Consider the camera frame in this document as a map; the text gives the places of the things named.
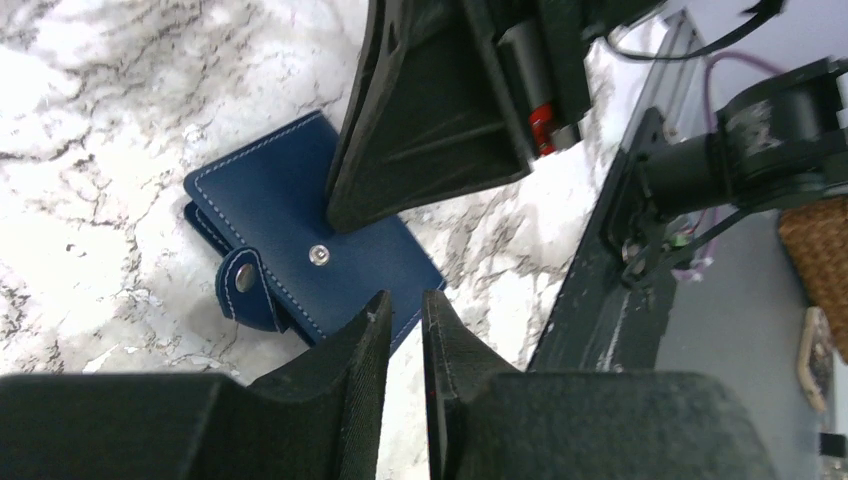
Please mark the dark blue card holder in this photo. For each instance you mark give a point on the dark blue card holder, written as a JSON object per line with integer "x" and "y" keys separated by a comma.
{"x": 262, "y": 208}

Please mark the woven brown basket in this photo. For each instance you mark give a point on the woven brown basket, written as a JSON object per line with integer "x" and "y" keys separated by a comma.
{"x": 815, "y": 237}

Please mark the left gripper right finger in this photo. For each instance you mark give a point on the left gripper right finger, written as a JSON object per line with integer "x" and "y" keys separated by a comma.
{"x": 488, "y": 420}

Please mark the aluminium table frame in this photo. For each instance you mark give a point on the aluminium table frame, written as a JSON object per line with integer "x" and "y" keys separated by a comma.
{"x": 673, "y": 87}

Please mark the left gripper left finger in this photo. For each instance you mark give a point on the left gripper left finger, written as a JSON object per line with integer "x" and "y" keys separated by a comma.
{"x": 316, "y": 417}

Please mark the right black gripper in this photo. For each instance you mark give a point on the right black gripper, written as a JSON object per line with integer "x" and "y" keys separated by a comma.
{"x": 455, "y": 97}

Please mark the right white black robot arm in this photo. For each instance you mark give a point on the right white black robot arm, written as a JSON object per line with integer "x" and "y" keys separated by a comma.
{"x": 778, "y": 144}

